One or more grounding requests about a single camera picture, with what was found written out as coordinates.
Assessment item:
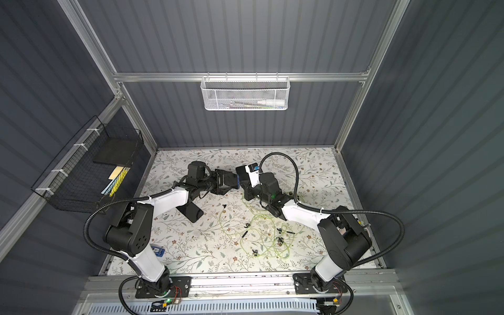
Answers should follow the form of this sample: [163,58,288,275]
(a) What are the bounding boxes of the black wire wall basket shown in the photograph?
[31,116,144,213]

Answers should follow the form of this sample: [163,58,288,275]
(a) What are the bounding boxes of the floral table mat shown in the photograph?
[140,148,352,274]

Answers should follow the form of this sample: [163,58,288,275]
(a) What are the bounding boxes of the black cable conduit left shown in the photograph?
[82,188,174,315]

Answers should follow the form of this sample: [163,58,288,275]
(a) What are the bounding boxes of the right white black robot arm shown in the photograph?
[240,181,372,291]

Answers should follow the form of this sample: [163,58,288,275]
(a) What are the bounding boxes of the yellow sticky notes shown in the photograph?
[108,166,124,181]

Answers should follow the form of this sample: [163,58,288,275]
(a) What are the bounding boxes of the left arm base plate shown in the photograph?
[135,276,192,299]

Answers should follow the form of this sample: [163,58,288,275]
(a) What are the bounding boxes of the black cable conduit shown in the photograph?
[82,188,174,315]
[257,151,406,315]

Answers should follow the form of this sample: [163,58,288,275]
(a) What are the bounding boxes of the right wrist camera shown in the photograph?
[245,163,280,191]

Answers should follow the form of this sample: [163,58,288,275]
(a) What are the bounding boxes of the black notebook in basket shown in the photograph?
[93,138,143,167]

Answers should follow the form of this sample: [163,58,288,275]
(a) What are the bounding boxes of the blue stapler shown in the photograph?
[150,244,165,257]

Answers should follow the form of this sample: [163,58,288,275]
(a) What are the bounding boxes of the white wire mesh basket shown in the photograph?
[200,77,291,111]

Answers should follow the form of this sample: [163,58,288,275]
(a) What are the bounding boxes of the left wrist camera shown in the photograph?
[185,161,207,186]

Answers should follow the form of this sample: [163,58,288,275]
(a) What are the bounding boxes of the white marker in basket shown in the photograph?
[257,99,286,108]

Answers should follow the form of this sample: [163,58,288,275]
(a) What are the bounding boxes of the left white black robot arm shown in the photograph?
[105,171,222,283]

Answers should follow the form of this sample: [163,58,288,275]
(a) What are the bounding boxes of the green wired earphones tangle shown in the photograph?
[218,200,316,260]

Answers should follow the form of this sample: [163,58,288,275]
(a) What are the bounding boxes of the black cable conduit right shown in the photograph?
[257,151,406,315]

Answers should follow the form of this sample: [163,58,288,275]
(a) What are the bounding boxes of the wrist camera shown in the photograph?
[245,163,280,191]
[185,161,207,186]

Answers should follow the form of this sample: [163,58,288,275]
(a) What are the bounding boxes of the black phone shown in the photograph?
[236,165,251,190]
[176,202,204,223]
[214,169,240,196]

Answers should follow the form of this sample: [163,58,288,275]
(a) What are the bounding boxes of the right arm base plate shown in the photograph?
[293,272,348,295]

